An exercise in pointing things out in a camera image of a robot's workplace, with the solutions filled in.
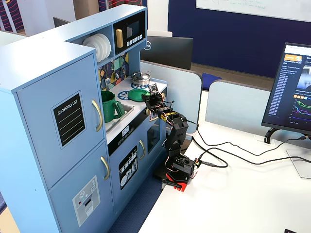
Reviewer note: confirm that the blue freezer door with dispenser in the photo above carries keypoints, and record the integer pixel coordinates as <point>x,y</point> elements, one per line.
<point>60,201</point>

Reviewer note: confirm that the black Dell monitor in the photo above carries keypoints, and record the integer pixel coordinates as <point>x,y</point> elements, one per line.
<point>170,51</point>

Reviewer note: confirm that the green plastic plate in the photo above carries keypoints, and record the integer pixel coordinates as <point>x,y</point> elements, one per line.
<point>136,95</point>

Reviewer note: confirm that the blue dishwasher door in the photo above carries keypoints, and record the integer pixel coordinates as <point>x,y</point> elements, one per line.
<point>116,189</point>

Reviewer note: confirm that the silver steel toy pot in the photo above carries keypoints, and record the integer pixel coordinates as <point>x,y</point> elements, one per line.
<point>141,81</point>

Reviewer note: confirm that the red table clamp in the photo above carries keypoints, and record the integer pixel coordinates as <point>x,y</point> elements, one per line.
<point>182,187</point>

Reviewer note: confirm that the small gripper camera module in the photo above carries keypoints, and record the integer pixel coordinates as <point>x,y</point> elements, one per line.
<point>153,89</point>

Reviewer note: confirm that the blue wooden toy kitchen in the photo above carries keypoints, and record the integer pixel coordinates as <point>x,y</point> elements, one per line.
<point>36,60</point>

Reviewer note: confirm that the gold stove knob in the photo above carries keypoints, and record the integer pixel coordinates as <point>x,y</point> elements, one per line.
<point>164,94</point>
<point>147,111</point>

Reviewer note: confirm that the grey desk partition panel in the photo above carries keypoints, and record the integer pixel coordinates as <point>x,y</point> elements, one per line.
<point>238,106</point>
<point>182,85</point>

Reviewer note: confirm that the small silver spoon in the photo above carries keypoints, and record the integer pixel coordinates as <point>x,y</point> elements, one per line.
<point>123,70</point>

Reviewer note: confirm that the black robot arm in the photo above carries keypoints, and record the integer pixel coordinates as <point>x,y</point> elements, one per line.
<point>178,131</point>

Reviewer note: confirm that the grey toy sink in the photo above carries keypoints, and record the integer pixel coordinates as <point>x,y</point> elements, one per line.
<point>126,111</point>

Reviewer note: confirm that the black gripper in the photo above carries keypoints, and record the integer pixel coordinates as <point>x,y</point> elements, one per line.
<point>152,99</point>

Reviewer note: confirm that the blue fridge door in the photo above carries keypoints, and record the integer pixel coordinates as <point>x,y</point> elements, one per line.
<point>36,121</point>

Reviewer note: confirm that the white whiteboard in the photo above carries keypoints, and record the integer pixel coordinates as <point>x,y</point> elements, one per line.
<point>243,6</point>

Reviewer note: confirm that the silver pot lid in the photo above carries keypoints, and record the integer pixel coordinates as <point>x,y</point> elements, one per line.
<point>140,76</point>

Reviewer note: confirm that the blue oven door with window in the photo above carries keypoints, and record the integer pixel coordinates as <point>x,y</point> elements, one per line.
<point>151,136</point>

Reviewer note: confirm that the white toy plate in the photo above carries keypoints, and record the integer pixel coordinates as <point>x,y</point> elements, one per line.
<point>97,44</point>
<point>88,43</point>
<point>104,47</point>

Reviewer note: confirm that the silver monitor stand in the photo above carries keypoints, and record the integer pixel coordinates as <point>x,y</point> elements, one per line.
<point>301,167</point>

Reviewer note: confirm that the small black flat device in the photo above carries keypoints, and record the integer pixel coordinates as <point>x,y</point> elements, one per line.
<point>289,231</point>

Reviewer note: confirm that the black microwave door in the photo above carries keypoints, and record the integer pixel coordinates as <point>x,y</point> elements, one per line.
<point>124,25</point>

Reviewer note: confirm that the silver slotted spatula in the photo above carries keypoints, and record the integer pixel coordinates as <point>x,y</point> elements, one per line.
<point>108,83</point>

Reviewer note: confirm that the black monitor with lit screen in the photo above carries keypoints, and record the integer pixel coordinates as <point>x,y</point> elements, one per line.
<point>286,97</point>

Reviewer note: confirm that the silver ladle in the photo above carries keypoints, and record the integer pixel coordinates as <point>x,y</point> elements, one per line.
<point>117,75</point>

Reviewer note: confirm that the black shopping list board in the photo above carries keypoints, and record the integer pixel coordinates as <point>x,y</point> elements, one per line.
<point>70,121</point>

